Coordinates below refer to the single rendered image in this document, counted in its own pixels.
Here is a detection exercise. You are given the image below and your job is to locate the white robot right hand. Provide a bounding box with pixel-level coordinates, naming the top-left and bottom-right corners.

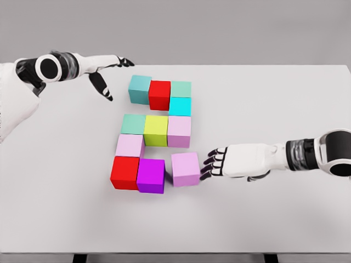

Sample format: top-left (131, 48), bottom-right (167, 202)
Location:
top-left (200, 144), bottom-right (271, 182)

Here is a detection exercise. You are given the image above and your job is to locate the cyan cube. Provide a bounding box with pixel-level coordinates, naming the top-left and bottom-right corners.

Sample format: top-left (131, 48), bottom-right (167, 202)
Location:
top-left (168, 96), bottom-right (192, 117)

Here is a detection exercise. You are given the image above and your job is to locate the teal cube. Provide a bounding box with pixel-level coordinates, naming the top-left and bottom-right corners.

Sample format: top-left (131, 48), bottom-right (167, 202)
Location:
top-left (128, 75), bottom-right (152, 105)

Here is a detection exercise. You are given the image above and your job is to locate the light pink cube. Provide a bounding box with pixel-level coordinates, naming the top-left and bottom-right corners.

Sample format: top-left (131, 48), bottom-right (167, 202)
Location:
top-left (167, 116), bottom-right (192, 149)
top-left (115, 133), bottom-right (146, 159)
top-left (171, 152), bottom-right (201, 188)

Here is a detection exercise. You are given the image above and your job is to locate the red cube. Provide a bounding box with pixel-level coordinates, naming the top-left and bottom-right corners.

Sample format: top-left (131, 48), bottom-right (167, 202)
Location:
top-left (148, 80), bottom-right (172, 112)
top-left (110, 156), bottom-right (140, 191)

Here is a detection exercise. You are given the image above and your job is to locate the magenta cube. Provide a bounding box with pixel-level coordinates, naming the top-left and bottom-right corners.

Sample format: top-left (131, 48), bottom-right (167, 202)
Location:
top-left (136, 158), bottom-right (166, 195)

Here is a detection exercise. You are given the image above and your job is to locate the yellow-green cube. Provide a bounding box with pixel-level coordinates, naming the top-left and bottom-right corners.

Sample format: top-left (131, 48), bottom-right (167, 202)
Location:
top-left (143, 115), bottom-right (169, 147)

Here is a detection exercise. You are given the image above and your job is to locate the mint green cube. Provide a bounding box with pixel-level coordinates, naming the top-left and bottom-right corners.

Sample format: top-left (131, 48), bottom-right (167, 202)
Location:
top-left (120, 114), bottom-right (146, 135)
top-left (170, 81), bottom-right (192, 99)

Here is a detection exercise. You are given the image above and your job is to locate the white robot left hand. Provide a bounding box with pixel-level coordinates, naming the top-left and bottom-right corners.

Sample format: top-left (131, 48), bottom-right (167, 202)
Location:
top-left (88, 54), bottom-right (135, 102)

